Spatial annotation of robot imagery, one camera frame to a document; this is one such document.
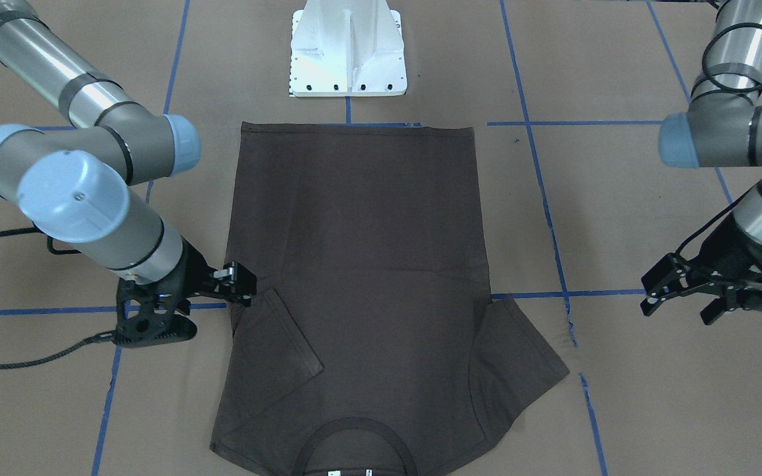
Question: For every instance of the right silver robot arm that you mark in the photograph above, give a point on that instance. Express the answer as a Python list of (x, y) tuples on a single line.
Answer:
[(76, 186)]

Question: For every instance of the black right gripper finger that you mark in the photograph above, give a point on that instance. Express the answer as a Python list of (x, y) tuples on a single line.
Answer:
[(235, 283)]

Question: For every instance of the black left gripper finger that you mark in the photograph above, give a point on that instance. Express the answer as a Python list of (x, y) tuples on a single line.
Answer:
[(665, 280)]

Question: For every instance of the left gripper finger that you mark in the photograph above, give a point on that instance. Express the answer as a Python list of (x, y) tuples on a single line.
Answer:
[(719, 307)]

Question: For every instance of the dark brown t-shirt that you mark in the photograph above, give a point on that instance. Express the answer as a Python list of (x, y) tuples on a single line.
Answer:
[(373, 344)]

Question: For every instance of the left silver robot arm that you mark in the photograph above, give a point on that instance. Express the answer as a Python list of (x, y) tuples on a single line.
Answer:
[(722, 128)]

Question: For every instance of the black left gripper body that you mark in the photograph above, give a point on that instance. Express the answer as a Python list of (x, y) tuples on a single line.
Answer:
[(730, 250)]

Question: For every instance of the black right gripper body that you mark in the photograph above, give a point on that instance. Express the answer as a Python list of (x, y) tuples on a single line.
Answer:
[(190, 272)]

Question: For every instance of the white camera mast base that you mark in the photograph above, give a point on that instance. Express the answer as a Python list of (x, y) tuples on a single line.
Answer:
[(347, 49)]

